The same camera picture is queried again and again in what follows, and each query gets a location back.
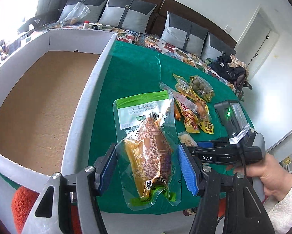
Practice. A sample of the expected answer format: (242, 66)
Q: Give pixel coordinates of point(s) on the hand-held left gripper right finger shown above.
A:
(188, 170)

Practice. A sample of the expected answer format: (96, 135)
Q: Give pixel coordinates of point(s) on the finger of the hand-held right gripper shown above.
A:
(207, 156)
(220, 141)

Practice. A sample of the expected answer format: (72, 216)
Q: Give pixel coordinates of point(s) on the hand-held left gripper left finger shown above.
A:
(107, 169)

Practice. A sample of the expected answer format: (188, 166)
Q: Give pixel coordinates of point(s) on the small cream snack packet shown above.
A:
(187, 139)

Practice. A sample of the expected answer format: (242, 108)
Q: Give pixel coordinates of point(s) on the clear chicken leg packet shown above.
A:
(148, 146)

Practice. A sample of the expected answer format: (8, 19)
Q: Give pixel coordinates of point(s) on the white cardboard box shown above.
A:
(38, 97)

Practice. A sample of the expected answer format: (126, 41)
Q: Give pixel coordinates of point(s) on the person's right forearm white sleeve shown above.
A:
(287, 212)

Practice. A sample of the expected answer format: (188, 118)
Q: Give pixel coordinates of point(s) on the person's right hand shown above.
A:
(275, 175)

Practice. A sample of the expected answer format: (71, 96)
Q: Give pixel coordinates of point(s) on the yellow cartoon snack packet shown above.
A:
(206, 121)

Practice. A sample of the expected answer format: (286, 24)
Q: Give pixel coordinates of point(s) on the yellow red cartoon packet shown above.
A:
(191, 119)

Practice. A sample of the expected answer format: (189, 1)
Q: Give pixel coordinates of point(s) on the green olive packet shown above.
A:
(202, 89)

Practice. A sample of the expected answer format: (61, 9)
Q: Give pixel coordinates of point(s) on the black bag pile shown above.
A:
(229, 72)

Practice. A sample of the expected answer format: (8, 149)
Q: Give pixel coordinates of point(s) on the orange sausage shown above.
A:
(177, 112)

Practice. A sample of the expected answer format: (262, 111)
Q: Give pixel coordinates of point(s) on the long clear red-striped packet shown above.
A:
(182, 100)

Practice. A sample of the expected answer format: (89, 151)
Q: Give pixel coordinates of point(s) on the beige crumpled cloth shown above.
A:
(236, 62)

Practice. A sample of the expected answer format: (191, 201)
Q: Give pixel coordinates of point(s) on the yellow clear snack packet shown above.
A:
(182, 86)

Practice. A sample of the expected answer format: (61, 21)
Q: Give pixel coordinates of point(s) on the grey two-tone pillow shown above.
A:
(216, 48)
(182, 34)
(87, 9)
(126, 14)

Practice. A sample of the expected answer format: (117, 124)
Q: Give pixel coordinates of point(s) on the white door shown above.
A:
(260, 41)

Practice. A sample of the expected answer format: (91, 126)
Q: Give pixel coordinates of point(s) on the orange knit cloth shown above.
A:
(24, 204)

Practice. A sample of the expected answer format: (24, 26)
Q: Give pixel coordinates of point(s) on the green satin bed cloth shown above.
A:
(136, 73)

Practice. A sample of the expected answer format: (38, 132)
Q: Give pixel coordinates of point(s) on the brown headboard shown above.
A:
(185, 12)

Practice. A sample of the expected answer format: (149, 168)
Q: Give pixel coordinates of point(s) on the white power strip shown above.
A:
(96, 26)

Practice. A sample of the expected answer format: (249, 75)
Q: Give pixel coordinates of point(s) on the white bottle red cap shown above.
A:
(86, 25)

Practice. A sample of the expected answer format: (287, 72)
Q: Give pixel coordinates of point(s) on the clear plastic bag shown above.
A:
(75, 13)

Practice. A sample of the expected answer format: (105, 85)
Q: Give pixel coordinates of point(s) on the white wall switch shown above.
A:
(228, 28)

